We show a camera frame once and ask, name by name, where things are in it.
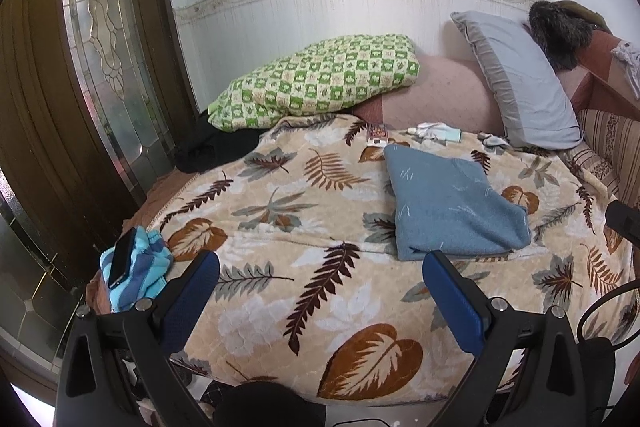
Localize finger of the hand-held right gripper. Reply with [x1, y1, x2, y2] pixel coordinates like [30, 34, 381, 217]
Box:
[605, 201, 640, 248]

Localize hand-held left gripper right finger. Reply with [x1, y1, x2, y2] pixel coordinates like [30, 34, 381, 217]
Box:
[421, 249, 587, 427]

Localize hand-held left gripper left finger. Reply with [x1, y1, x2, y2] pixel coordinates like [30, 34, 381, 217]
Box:
[52, 249, 221, 427]

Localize blue striped towel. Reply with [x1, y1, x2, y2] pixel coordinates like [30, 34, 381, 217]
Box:
[100, 227, 174, 313]

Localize striped sofa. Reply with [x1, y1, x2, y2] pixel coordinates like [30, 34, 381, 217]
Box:
[555, 29, 640, 208]

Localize black phone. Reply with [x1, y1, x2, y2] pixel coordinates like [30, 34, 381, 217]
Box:
[108, 227, 137, 289]

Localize dark round object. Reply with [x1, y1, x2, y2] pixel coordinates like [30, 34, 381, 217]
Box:
[215, 382, 326, 427]

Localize leaf printed blanket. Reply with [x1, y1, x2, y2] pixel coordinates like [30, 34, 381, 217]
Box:
[142, 114, 638, 408]

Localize black cloth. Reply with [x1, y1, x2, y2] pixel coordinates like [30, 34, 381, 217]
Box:
[174, 109, 261, 175]

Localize grey sock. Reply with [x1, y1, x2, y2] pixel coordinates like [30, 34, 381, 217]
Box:
[477, 132, 508, 150]

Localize grey crumpled cloth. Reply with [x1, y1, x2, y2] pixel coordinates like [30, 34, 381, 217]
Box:
[611, 39, 640, 100]

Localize white gloves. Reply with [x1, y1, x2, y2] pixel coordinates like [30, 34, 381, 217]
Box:
[406, 122, 448, 140]

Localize grey pillow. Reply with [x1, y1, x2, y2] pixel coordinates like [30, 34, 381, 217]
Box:
[450, 11, 585, 151]

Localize small printed card packet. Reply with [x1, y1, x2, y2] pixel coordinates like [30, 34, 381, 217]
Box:
[366, 123, 390, 146]

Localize dark fur hat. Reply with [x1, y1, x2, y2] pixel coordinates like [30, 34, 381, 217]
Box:
[528, 0, 613, 72]

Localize wooden glass panel door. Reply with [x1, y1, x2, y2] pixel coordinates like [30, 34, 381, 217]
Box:
[0, 0, 201, 373]

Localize green checked pillow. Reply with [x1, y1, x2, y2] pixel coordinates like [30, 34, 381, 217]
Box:
[206, 33, 421, 131]

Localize black cable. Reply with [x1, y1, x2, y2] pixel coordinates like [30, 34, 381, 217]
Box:
[575, 277, 640, 350]

